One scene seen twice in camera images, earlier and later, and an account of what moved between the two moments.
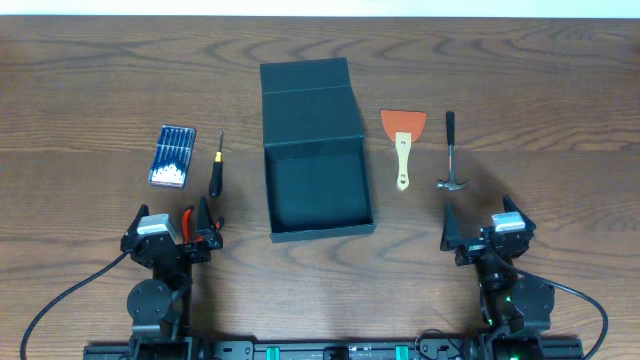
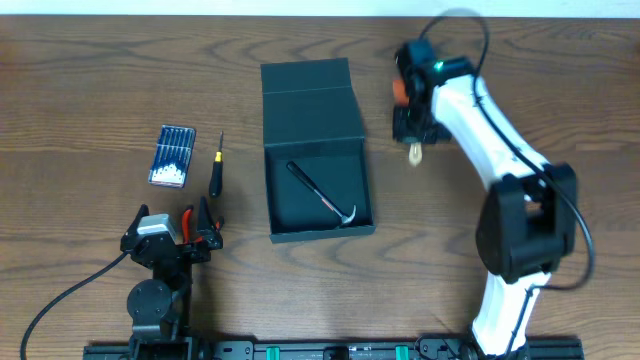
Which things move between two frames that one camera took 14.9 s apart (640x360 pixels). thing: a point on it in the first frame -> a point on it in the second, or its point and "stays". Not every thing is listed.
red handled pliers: [186, 224] stays
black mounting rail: [326, 349] stays
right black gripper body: [470, 253] -> [416, 123]
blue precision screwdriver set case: [172, 154] stays
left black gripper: [176, 248] stays
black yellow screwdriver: [215, 181] stays
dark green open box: [315, 151] stays
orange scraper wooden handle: [404, 127] -> [400, 89]
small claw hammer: [450, 184] -> [345, 218]
